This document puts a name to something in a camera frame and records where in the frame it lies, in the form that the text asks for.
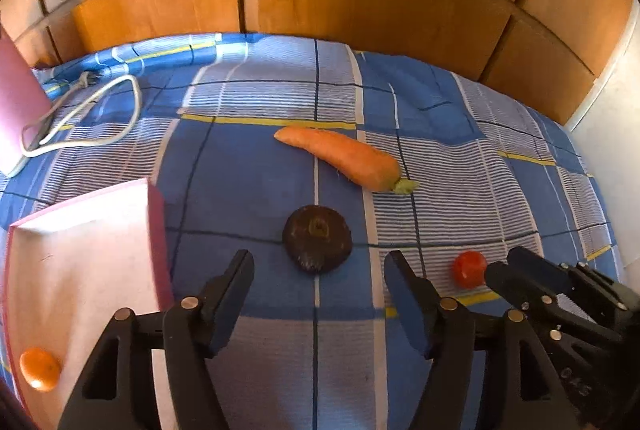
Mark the orange carrot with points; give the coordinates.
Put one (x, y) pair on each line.
(350, 157)

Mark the blue plaid blanket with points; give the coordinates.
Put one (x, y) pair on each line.
(450, 109)

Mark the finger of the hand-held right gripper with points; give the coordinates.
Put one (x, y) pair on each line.
(510, 282)
(545, 267)

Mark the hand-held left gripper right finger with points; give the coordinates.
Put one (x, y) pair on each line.
(407, 305)

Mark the orange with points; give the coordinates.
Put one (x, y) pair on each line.
(40, 369)

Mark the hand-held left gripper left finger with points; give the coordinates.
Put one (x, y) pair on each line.
(227, 310)

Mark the dark brown round mushroom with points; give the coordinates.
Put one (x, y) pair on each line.
(317, 240)

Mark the pink tray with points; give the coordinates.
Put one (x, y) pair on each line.
(75, 260)

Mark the red tomato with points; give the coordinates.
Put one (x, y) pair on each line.
(469, 269)

